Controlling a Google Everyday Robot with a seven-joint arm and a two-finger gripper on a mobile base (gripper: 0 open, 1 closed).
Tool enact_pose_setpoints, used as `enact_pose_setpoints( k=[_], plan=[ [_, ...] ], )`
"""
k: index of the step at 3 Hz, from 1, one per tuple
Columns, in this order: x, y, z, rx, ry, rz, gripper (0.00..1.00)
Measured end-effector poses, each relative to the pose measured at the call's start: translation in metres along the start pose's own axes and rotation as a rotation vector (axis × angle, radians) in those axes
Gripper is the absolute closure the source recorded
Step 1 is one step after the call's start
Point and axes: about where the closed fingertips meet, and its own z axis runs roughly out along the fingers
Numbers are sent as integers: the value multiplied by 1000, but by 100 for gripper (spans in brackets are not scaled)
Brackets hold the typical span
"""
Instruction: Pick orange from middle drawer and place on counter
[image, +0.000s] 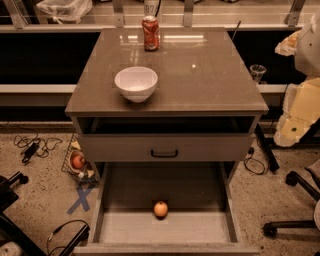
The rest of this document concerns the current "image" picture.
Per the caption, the red soda can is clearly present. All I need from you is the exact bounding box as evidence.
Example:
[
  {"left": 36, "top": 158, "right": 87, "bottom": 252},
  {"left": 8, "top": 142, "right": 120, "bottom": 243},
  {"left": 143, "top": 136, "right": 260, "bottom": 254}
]
[{"left": 142, "top": 15, "right": 159, "bottom": 51}]

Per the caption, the wire basket on floor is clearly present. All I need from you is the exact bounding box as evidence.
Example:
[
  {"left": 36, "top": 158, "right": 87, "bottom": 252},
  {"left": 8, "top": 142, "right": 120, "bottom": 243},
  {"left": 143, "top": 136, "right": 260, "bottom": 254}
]
[{"left": 61, "top": 134, "right": 97, "bottom": 184}]

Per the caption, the black drawer handle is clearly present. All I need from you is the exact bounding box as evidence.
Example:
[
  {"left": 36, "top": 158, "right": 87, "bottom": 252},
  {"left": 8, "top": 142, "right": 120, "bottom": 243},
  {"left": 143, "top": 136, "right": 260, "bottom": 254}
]
[{"left": 150, "top": 150, "right": 179, "bottom": 158}]

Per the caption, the black power adapter cable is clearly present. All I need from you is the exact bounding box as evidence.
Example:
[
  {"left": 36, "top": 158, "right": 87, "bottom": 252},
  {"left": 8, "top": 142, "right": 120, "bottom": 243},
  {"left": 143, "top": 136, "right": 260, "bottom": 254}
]
[{"left": 13, "top": 128, "right": 63, "bottom": 164}]

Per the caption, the white ceramic bowl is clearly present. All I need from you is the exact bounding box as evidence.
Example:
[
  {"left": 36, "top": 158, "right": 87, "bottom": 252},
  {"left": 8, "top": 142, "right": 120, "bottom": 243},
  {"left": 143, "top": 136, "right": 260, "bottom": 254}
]
[{"left": 114, "top": 66, "right": 158, "bottom": 103}]

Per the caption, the blue tape cross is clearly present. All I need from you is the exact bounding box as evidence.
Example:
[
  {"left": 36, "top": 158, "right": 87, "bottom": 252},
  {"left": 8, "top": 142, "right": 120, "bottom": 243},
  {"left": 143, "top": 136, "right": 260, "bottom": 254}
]
[{"left": 67, "top": 184, "right": 95, "bottom": 215}]

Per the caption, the black office chair base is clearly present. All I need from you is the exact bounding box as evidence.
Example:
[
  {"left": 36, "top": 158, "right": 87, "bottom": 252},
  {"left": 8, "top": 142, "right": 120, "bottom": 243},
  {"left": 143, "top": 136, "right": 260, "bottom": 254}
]
[{"left": 262, "top": 160, "right": 320, "bottom": 238}]

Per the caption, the clear glass cup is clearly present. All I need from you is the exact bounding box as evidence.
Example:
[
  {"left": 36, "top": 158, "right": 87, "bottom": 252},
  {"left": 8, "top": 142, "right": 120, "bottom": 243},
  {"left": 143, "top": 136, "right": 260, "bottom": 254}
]
[{"left": 249, "top": 64, "right": 267, "bottom": 84}]

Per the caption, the open middle drawer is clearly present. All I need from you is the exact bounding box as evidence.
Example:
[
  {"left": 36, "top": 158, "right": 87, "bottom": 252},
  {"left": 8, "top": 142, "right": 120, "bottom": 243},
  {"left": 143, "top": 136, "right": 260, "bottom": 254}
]
[{"left": 74, "top": 162, "right": 258, "bottom": 256}]

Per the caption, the black cable right floor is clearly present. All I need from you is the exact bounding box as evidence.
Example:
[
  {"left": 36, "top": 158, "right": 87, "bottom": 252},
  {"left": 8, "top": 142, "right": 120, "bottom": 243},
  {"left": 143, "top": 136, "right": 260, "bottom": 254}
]
[{"left": 243, "top": 146, "right": 270, "bottom": 176}]

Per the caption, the black equipment bottom left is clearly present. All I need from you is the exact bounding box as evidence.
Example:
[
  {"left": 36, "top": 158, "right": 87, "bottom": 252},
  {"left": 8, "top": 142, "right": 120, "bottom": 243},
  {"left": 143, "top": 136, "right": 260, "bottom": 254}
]
[{"left": 0, "top": 172, "right": 90, "bottom": 256}]

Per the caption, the orange fruit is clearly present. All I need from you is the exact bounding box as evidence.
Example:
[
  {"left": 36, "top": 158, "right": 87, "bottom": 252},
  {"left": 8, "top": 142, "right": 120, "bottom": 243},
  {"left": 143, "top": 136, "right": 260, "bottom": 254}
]
[{"left": 153, "top": 201, "right": 168, "bottom": 218}]

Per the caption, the grey drawer cabinet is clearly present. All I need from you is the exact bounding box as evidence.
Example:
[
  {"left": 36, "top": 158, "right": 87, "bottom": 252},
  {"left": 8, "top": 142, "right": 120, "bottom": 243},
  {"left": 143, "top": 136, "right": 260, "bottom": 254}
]
[{"left": 64, "top": 27, "right": 270, "bottom": 256}]

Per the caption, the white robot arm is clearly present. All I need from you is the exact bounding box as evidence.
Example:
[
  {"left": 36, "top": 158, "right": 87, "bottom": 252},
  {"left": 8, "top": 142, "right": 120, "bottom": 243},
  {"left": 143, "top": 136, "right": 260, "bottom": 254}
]
[{"left": 274, "top": 12, "right": 320, "bottom": 147}]

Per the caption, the white numbered cup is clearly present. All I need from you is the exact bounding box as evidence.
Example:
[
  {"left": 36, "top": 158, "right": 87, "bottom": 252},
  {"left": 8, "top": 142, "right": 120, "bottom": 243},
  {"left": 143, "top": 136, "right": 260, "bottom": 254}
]
[{"left": 144, "top": 0, "right": 162, "bottom": 17}]

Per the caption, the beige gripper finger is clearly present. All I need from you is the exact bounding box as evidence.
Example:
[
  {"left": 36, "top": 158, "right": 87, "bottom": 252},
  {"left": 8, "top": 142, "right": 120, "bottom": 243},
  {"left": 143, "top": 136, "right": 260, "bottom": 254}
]
[
  {"left": 273, "top": 78, "right": 320, "bottom": 147},
  {"left": 275, "top": 31, "right": 300, "bottom": 56}
]

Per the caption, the clear plastic bag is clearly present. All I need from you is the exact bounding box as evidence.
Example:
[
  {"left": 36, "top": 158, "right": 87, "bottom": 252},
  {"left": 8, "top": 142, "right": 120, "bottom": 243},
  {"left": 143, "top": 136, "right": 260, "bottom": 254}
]
[{"left": 36, "top": 0, "right": 93, "bottom": 24}]

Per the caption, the red apple in basket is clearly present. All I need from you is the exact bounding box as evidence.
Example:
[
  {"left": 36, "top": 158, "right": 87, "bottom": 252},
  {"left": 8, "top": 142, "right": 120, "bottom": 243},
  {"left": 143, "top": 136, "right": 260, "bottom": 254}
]
[{"left": 71, "top": 155, "right": 86, "bottom": 169}]

